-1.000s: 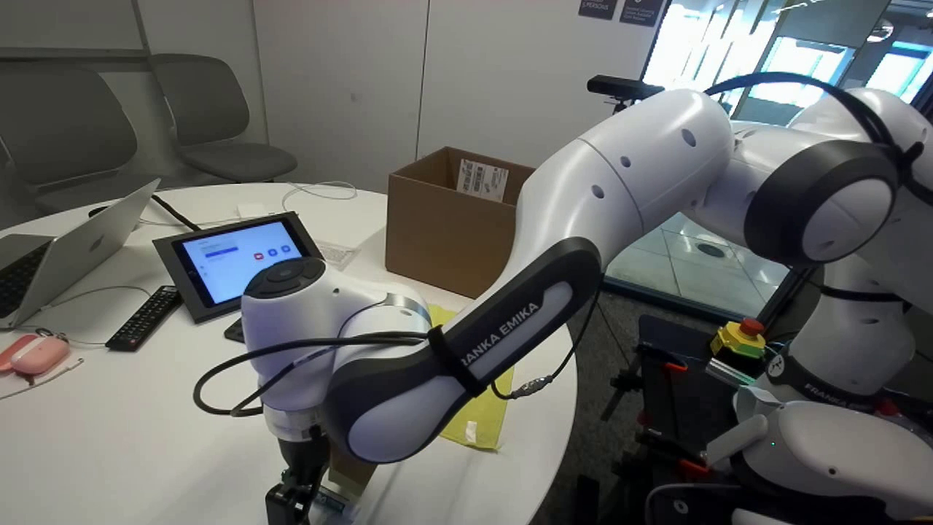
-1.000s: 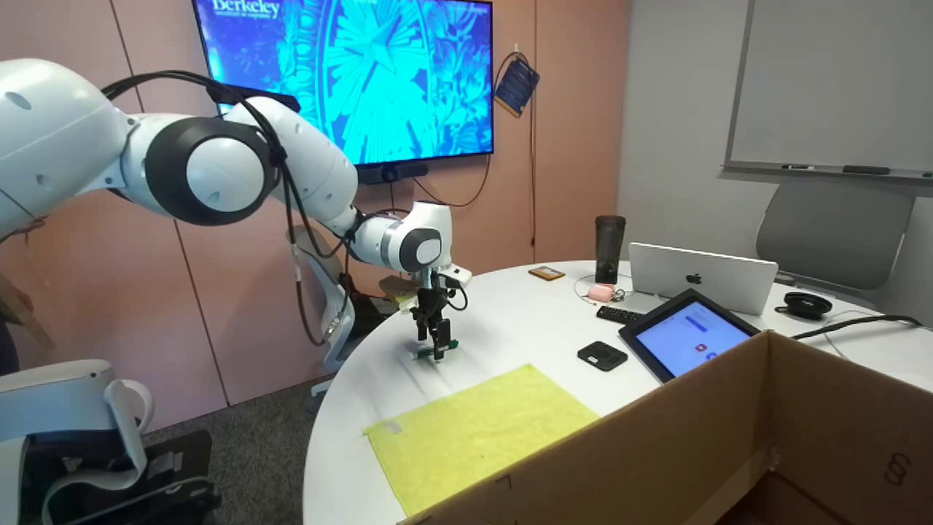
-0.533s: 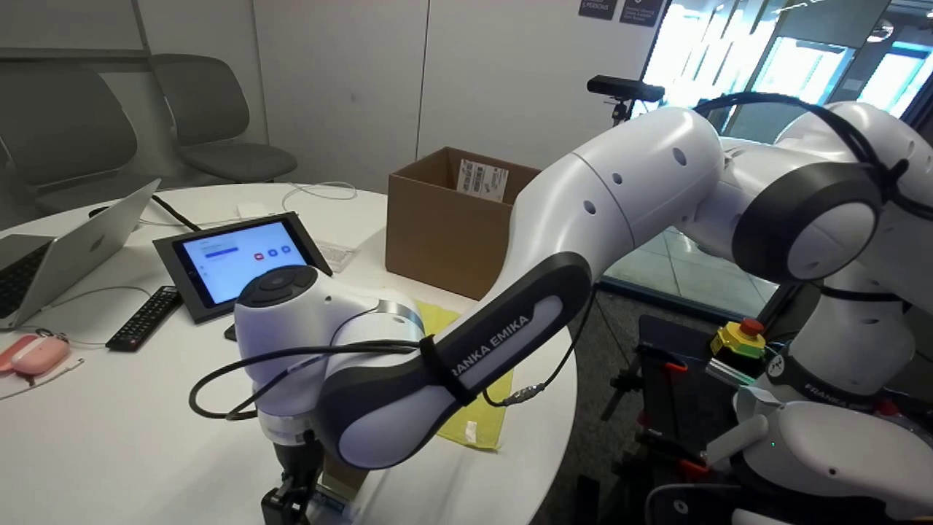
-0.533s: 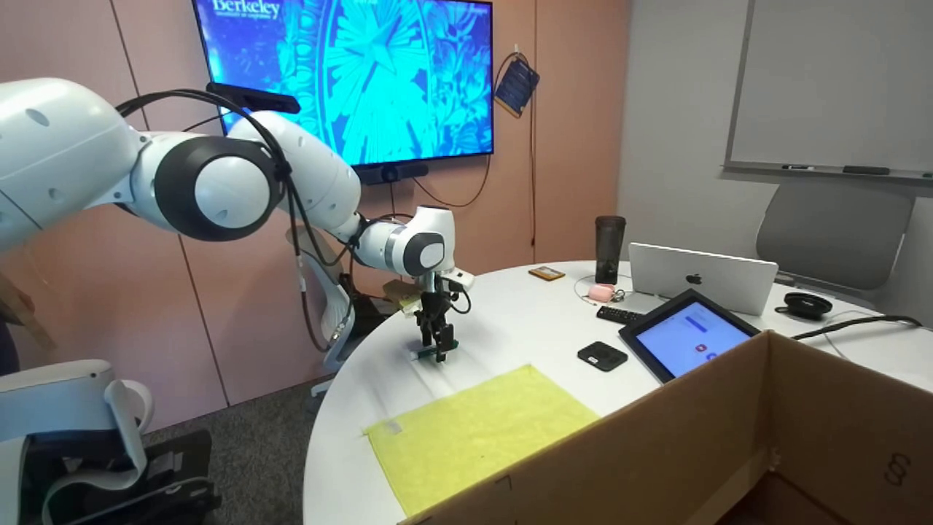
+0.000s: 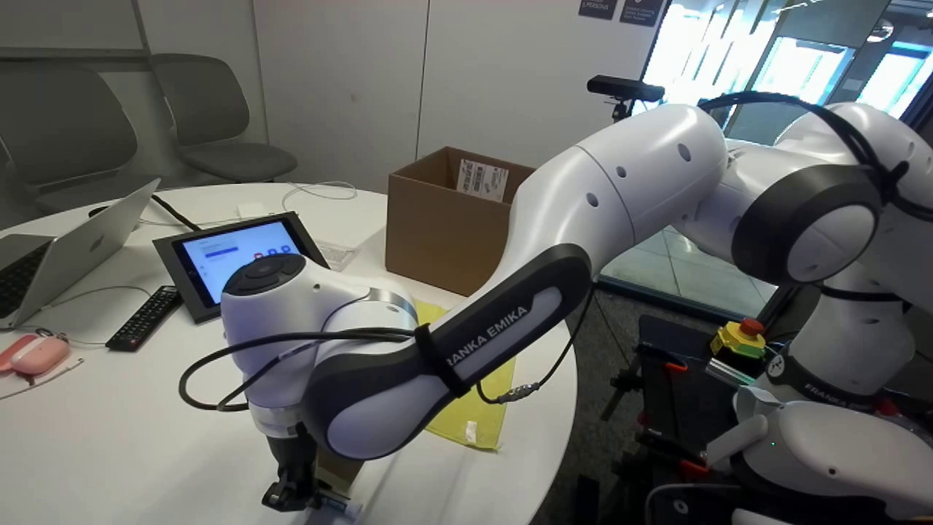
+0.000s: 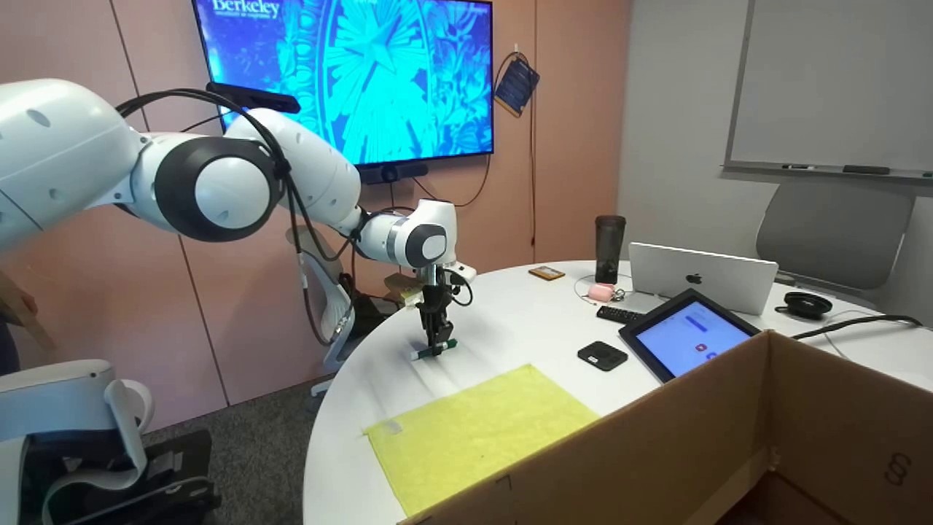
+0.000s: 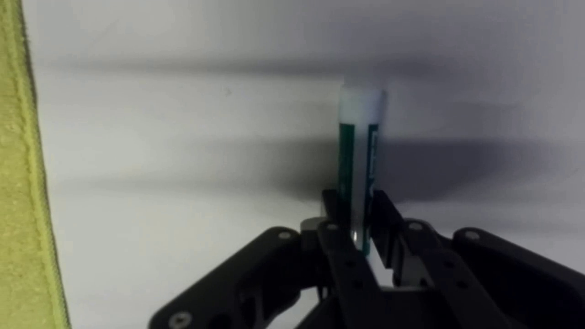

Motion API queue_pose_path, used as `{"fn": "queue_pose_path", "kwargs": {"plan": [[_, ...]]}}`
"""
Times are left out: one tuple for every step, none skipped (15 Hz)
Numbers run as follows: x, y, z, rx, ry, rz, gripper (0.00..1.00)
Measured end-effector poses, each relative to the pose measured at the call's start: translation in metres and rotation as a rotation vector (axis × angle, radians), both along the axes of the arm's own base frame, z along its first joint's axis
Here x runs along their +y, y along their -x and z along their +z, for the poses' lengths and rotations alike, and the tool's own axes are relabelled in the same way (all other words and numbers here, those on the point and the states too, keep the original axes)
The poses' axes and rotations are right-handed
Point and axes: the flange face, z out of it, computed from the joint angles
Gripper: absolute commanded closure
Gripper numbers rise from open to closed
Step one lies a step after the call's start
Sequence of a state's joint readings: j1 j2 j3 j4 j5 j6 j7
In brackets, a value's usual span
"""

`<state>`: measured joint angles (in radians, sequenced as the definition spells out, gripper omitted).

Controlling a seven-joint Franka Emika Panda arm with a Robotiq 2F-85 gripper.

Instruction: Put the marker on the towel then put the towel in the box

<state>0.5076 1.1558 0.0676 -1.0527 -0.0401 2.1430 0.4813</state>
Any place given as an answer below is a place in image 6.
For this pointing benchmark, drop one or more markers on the grey shell chair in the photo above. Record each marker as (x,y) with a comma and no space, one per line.
(836,233)

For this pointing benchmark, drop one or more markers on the black tumbler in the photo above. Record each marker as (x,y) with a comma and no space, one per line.
(611,248)

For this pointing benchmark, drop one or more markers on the black coiled charger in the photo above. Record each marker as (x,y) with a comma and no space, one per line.
(805,303)

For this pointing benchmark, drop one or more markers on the grey white office chair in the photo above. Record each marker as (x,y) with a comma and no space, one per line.
(324,300)

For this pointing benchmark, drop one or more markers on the white moulded seat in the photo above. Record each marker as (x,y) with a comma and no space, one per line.
(60,396)

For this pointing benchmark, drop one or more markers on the small wooden block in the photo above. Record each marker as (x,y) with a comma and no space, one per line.
(546,272)

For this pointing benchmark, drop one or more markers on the black wall panel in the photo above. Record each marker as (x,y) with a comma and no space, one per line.
(518,84)

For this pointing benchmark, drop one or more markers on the green white marker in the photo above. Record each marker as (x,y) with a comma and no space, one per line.
(439,350)

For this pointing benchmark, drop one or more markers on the wall television with blue picture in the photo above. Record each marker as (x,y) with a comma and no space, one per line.
(369,68)

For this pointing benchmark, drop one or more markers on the pink case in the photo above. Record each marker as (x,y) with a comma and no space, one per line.
(601,293)

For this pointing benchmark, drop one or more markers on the black remote control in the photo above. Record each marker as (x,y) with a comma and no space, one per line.
(617,312)

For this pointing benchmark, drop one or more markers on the small black phone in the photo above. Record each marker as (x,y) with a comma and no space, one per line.
(601,353)

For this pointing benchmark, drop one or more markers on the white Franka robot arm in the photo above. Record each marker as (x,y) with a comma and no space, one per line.
(60,154)

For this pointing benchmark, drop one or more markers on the wall whiteboard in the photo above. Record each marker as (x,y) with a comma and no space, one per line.
(836,76)

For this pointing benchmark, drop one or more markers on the yellow towel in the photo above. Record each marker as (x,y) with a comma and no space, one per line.
(476,427)

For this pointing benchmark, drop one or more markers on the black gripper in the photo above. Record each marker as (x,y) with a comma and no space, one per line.
(439,306)

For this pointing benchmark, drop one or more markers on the black bar under television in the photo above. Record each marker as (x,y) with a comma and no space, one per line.
(396,173)

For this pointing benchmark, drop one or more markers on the silver laptop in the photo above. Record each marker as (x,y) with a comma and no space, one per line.
(702,277)

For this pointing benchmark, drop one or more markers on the black tablet with lit screen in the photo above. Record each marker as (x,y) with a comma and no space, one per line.
(693,337)

